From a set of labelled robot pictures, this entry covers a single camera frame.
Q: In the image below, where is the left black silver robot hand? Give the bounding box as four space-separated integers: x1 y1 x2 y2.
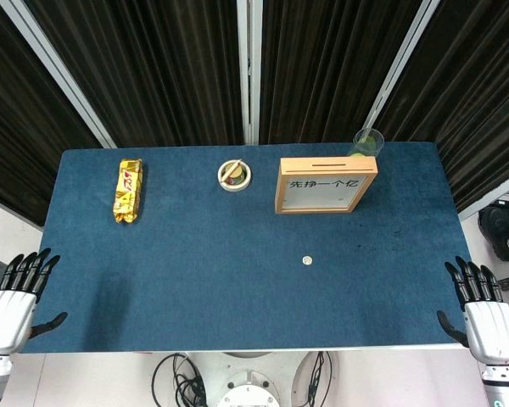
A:
0 248 68 354

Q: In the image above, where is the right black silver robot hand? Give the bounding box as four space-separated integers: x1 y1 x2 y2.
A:
436 255 509 365

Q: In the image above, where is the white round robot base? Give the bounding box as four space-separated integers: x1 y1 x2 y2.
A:
194 350 319 407

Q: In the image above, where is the black equipment on floor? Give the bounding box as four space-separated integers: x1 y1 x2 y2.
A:
478 205 509 262

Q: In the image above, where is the yellow foil snack package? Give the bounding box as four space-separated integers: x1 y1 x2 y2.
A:
112 158 144 225

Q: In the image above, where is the black pleated curtain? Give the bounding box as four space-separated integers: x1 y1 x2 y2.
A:
377 0 509 214
0 0 103 226
25 0 245 148
258 0 425 145

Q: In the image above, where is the blue table cloth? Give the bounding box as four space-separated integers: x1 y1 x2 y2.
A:
20 142 472 354

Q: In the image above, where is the clear cup with green contents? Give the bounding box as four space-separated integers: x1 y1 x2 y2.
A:
348 127 385 159

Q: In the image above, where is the beige stick with red tip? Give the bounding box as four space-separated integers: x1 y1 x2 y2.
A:
220 159 243 184

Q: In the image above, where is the green floral small jar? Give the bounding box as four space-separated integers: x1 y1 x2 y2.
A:
226 164 246 187

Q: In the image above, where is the white round ceramic dish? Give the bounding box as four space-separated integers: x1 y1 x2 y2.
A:
217 159 253 192

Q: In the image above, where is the white partition post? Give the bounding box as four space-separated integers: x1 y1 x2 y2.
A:
457 169 509 221
236 0 263 145
362 0 441 132
0 0 118 148

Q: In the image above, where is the black cable bundle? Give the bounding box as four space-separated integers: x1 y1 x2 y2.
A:
152 352 209 407
292 350 334 407

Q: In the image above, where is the wooden frame coin box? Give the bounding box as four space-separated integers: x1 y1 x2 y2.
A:
274 156 378 215

